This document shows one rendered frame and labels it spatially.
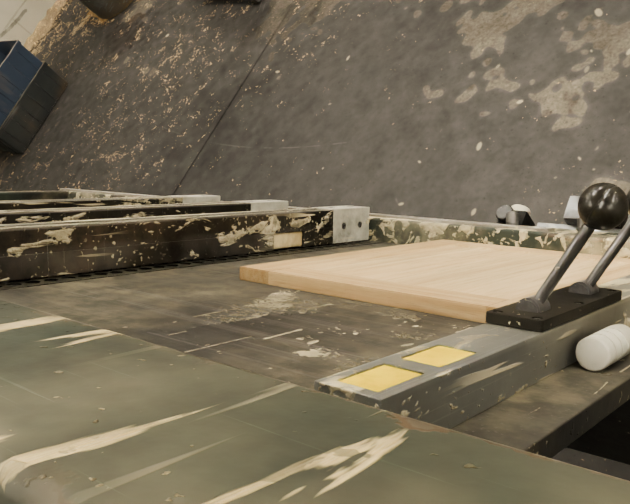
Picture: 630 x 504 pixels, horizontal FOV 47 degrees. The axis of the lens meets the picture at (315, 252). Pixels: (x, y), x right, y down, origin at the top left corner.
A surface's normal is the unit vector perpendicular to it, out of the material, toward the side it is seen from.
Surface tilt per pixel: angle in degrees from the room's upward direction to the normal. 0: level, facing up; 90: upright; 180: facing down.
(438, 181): 0
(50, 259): 90
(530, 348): 90
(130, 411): 57
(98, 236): 90
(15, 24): 90
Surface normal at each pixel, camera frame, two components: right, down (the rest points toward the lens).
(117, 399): 0.03, -0.99
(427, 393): 0.77, 0.10
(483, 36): -0.52, -0.47
